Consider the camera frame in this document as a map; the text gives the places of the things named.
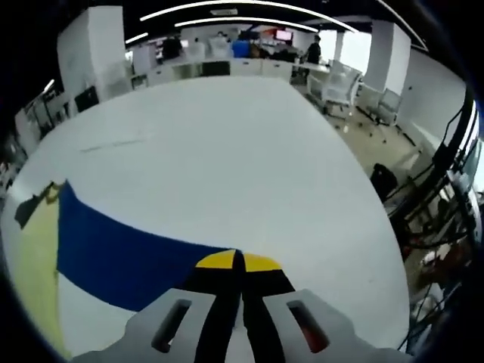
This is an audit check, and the white tall cabinet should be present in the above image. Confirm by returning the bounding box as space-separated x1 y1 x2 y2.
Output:
132 47 160 75

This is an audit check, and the white cabinet row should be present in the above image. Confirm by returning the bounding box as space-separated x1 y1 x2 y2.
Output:
130 58 334 90

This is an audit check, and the black bag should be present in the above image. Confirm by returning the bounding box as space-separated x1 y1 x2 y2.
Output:
371 163 399 202

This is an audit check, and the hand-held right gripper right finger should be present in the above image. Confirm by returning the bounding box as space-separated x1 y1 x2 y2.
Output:
236 251 413 363

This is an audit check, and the narrow white pillar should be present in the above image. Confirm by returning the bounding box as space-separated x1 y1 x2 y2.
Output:
368 20 411 94

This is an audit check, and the short curved ceiling light strip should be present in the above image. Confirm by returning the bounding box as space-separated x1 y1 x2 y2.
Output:
174 17 318 33

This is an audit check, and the yellow blue black garment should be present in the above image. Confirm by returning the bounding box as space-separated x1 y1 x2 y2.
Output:
14 179 243 360

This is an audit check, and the wide white pillar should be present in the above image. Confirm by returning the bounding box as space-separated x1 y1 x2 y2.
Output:
56 7 128 103

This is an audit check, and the long curved ceiling light strip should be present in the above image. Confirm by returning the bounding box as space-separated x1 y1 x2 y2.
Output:
139 0 356 33

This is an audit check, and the white office chair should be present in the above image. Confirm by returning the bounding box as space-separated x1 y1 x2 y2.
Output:
358 85 402 126
308 60 362 120

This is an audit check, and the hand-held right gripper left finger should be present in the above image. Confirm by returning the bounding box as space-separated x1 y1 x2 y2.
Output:
71 249 243 363

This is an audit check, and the black tripod stand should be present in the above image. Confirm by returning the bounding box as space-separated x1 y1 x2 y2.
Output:
389 101 481 235

